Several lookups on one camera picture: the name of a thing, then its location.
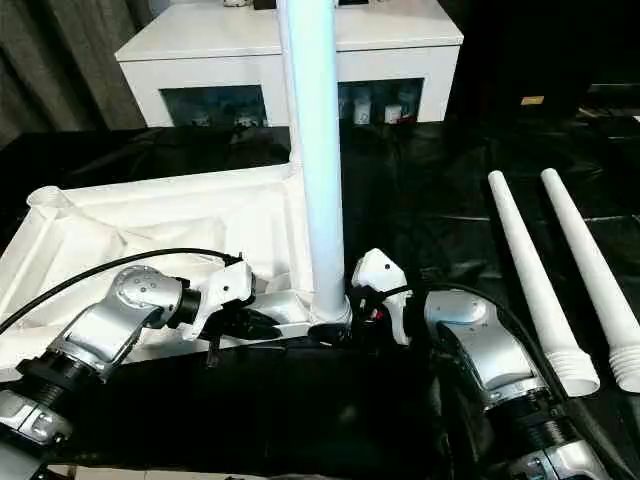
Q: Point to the white plastic table top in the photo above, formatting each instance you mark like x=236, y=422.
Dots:
x=150, y=215

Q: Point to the black mat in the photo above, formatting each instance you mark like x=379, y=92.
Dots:
x=425, y=200

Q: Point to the small yellow tag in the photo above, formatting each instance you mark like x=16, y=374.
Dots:
x=531, y=100

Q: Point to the white cabinet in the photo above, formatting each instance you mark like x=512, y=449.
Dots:
x=210, y=45

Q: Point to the grey curtain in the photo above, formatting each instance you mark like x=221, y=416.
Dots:
x=65, y=65

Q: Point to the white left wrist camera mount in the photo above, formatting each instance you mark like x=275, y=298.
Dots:
x=227, y=287

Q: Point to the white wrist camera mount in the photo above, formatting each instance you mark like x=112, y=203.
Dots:
x=227, y=287
x=380, y=272

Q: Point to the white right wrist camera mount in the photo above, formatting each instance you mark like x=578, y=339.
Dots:
x=380, y=272

